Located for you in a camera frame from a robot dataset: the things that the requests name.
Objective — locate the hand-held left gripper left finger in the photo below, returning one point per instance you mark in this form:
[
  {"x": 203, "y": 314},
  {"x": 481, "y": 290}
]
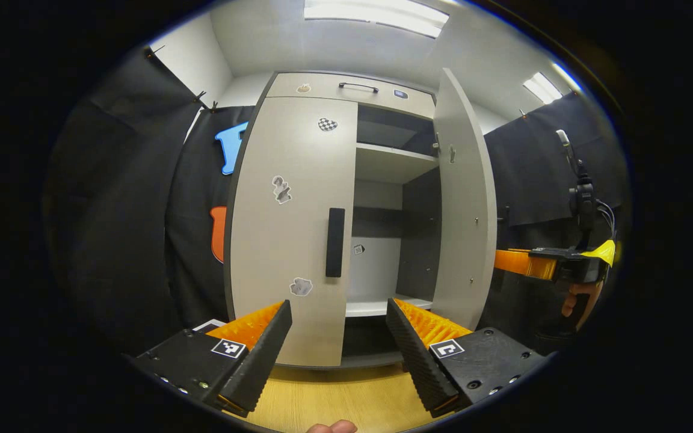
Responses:
[{"x": 262, "y": 361}]

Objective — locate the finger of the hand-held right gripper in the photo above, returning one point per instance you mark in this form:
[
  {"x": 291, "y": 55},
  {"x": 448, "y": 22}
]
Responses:
[{"x": 521, "y": 263}]

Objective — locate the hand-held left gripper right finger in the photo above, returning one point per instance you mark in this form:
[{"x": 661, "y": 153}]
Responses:
[{"x": 418, "y": 367}]

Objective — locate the cabinet door with grey stickers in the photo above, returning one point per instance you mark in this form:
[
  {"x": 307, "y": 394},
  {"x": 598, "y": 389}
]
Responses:
[{"x": 464, "y": 210}]

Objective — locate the cabinet door with checkered sticker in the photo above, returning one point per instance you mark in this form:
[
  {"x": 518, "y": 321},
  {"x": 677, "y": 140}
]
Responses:
[{"x": 286, "y": 240}]

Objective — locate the beige double-door shoe cabinet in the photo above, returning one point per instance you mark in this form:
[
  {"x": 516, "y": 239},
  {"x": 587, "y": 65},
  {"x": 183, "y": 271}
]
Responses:
[{"x": 388, "y": 165}]

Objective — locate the white printed card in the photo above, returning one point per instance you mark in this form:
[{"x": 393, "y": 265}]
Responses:
[{"x": 208, "y": 326}]

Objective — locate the black backdrop cloth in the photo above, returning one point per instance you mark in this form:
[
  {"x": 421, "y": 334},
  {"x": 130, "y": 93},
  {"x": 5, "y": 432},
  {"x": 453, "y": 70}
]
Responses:
[
  {"x": 124, "y": 210},
  {"x": 533, "y": 174}
]

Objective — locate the small ceiling light panel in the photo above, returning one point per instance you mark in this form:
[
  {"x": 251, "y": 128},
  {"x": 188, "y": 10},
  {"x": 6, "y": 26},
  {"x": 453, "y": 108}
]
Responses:
[{"x": 542, "y": 87}]

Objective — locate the long ceiling light panel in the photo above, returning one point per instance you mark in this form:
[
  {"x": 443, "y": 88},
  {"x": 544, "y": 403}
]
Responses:
[{"x": 376, "y": 15}]

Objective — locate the black camera stand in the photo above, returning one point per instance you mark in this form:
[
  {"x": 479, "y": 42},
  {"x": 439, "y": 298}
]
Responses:
[{"x": 582, "y": 204}]

